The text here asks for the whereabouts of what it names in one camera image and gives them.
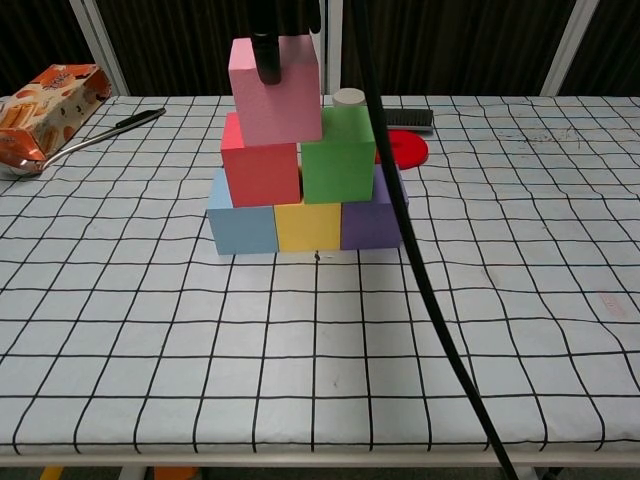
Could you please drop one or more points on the dark corrugated partition panel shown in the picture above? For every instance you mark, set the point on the dark corrugated partition panel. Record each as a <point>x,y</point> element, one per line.
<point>40,35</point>
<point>615,50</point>
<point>190,45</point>
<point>465,45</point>

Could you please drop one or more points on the red foam cube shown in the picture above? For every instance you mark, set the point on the red foam cube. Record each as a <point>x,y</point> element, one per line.
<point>260,172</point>

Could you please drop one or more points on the red round plastic lid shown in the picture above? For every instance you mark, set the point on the red round plastic lid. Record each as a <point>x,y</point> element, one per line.
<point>410,150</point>

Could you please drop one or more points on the light blue foam cube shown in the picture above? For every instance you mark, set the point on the light blue foam cube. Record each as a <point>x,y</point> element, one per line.
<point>242,230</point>

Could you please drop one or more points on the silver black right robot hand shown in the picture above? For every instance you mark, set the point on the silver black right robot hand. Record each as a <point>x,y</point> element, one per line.
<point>267,55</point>

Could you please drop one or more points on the white black checkered tablecloth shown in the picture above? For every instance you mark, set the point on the white black checkered tablecloth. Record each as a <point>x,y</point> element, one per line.
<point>320,375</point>

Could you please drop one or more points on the small white lidded jar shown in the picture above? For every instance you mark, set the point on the small white lidded jar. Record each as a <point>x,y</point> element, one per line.
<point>348,97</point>

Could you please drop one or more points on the pink foam cube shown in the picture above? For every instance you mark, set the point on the pink foam cube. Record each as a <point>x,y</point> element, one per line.
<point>285,105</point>

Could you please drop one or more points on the green foam cube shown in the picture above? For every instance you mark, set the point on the green foam cube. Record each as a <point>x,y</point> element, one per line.
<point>337,165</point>

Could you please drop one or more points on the purple foam cube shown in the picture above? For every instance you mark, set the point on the purple foam cube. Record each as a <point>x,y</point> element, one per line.
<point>367,225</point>

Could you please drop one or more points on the orange biscuit snack box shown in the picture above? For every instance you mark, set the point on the orange biscuit snack box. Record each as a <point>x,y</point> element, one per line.
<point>55,100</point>

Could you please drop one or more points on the yellow foam cube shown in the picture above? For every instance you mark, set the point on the yellow foam cube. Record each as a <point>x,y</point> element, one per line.
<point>307,227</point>

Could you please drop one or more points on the grey metal table frame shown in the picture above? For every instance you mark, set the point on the grey metal table frame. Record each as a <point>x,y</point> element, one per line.
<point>350,460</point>

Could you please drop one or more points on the grey brush black bristles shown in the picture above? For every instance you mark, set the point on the grey brush black bristles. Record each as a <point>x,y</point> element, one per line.
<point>407,117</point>

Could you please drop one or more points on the white partition frame post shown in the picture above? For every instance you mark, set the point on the white partition frame post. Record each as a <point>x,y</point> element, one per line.
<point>106,50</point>
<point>332,45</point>
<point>567,50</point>

